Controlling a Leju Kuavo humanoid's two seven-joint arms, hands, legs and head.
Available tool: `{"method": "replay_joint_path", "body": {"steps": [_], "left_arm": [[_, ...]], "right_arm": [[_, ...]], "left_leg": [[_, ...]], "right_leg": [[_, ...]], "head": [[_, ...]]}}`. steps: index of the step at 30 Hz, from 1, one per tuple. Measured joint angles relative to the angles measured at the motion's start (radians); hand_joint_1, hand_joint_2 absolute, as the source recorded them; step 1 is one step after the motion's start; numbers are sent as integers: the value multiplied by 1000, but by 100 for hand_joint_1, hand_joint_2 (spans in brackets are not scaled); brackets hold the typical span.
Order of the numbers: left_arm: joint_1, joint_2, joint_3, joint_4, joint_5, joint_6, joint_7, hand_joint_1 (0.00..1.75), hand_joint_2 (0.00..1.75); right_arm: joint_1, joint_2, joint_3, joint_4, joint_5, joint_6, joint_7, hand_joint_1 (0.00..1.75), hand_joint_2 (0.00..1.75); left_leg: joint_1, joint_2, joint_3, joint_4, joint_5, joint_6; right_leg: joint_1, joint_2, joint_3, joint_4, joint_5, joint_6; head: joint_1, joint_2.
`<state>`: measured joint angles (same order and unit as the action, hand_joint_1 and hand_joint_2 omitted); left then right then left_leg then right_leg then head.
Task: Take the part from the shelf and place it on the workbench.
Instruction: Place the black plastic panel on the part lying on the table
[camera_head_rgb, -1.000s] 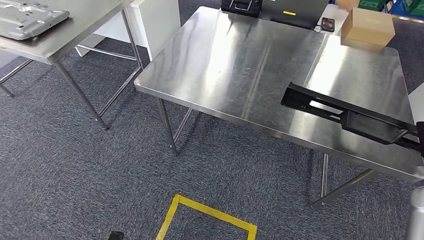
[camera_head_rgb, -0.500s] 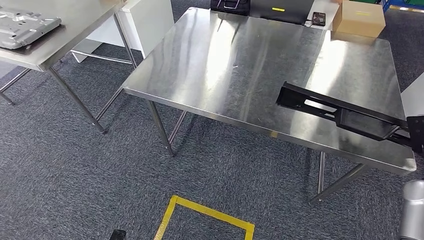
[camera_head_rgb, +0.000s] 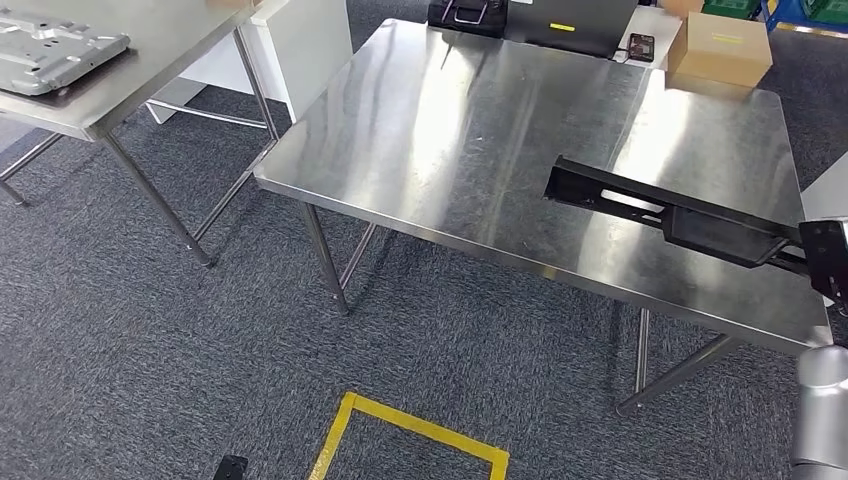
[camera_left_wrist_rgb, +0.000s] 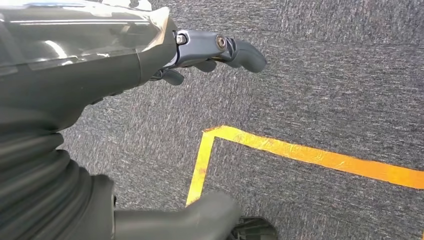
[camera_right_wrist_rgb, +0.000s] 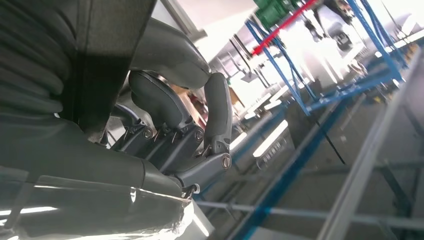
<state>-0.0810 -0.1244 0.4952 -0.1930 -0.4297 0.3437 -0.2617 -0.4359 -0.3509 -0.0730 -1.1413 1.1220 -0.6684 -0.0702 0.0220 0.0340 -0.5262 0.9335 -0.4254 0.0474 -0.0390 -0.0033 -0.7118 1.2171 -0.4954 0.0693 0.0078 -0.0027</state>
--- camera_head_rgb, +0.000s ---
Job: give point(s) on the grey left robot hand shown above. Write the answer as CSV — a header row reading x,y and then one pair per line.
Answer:
x,y
230,469

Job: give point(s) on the black plastic bracket panel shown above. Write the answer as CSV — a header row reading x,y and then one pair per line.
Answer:
x,y
715,235

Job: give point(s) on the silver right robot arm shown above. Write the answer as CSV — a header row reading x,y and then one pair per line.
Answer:
x,y
821,411

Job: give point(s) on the stainless steel workbench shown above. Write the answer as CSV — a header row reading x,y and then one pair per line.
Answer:
x,y
464,132

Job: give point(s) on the grey metal plate part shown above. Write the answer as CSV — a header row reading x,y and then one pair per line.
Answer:
x,y
53,53

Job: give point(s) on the stainless steel table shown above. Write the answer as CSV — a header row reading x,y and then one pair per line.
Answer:
x,y
166,40

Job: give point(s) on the black remote controller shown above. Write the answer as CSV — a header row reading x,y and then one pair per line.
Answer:
x,y
464,26

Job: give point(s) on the dark grey laptop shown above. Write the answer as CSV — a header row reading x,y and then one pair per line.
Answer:
x,y
596,26

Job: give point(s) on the black smartphone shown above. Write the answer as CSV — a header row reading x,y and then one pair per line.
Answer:
x,y
640,46

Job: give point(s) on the cardboard box yellow label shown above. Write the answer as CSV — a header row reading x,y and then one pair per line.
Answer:
x,y
719,53

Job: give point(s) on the white side table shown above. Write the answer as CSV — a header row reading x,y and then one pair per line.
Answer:
x,y
828,192

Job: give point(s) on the green plastic crate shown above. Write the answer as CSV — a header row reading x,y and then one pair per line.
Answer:
x,y
729,8
825,10

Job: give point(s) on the blue storage rack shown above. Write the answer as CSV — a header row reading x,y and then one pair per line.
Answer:
x,y
782,13

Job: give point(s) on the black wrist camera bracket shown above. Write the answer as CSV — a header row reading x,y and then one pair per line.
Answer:
x,y
825,258

